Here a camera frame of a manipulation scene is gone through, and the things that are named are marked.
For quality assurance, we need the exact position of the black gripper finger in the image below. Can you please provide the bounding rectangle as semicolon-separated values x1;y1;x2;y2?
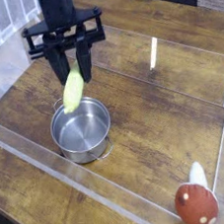
75;37;92;82
44;47;70;85

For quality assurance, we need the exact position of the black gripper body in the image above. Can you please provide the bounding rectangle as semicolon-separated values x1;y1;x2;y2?
22;7;105;60

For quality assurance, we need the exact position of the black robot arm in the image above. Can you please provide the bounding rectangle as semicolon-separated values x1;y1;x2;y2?
22;0;106;85

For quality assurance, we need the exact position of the stainless steel pot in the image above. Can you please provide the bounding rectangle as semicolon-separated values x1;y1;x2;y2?
50;97;113;165

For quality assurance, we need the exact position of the clear acrylic front barrier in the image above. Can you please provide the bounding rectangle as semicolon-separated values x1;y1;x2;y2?
0;125;184;224

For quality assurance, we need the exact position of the brown plush mushroom toy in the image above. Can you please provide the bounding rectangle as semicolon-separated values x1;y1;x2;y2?
175;161;219;224

